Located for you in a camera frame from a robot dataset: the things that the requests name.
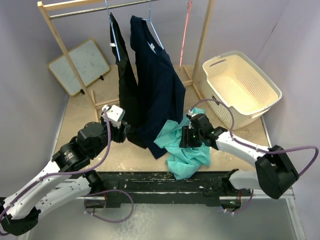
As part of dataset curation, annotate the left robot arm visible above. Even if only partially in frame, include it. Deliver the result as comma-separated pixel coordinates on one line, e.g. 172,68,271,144
0,114,131,236

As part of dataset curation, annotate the pink wire hanger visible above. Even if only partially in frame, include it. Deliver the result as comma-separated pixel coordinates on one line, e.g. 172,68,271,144
179,0,193,69

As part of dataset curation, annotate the light blue hanger right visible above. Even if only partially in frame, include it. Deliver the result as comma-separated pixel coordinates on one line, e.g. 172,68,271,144
142,0,165,50

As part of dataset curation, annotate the cream perforated laundry basket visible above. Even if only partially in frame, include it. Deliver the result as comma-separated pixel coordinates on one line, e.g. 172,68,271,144
201,51,283,130

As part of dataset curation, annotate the navy blue t shirt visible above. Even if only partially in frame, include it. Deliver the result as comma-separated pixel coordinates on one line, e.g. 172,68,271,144
130,15,186,159

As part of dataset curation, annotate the teal t shirt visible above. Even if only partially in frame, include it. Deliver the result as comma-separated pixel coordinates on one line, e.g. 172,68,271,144
153,116,211,180

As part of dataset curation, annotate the small whiteboard yellow frame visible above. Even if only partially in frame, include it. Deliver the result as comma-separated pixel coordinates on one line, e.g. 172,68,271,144
48,38,110,96

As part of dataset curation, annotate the aluminium frame rail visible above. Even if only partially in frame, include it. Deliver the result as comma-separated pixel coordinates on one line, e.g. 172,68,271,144
17,174,308,240

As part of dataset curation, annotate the light blue hanger left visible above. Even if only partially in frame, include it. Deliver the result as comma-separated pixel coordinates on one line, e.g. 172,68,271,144
104,0,121,61

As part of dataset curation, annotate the black hanging garment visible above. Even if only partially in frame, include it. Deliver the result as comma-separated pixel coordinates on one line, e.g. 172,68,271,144
110,14,147,149

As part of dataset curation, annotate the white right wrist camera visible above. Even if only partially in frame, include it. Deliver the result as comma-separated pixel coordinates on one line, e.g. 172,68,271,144
186,108,202,123

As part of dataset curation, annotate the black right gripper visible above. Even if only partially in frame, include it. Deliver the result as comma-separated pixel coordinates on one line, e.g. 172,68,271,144
179,125,204,148

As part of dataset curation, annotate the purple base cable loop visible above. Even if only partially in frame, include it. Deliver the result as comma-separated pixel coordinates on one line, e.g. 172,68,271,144
83,188,135,223

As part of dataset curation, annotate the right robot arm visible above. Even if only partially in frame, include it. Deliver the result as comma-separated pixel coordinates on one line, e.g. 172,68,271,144
179,111,300,199

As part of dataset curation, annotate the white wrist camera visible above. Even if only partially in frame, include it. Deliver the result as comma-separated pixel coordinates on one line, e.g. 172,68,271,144
186,108,202,123
101,104,126,129

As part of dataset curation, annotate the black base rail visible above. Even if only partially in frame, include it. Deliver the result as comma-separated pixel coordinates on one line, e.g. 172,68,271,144
49,171,278,208

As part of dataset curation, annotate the wooden clothes rack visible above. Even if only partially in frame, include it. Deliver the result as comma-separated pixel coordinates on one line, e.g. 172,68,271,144
50,0,209,127

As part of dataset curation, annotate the light blue hanger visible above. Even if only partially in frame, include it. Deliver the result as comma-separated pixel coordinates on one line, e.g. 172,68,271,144
142,0,165,50
104,0,121,61

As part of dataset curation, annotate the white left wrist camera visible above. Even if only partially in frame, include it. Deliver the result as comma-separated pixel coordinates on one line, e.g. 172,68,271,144
101,104,126,129

